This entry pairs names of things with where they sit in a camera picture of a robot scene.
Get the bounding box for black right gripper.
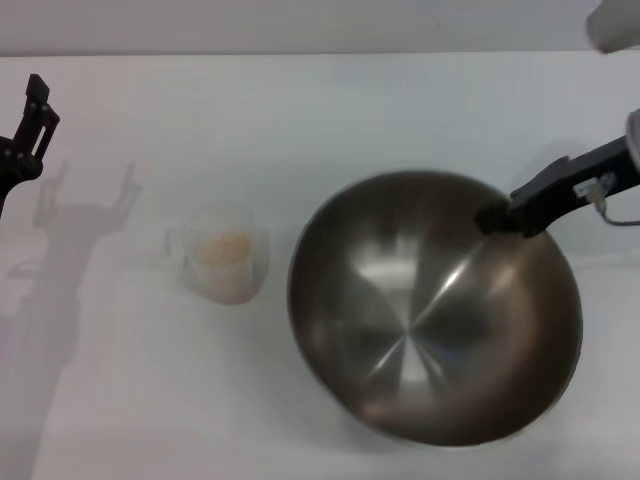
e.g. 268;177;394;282
474;135;640;238

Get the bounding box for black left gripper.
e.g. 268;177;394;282
0;73;61;220

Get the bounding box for large stainless steel bowl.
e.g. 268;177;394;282
287;169;585;446

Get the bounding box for white rice grains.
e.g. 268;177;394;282
195;230;254;303

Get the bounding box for clear plastic measuring cup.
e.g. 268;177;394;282
164;204;271;305

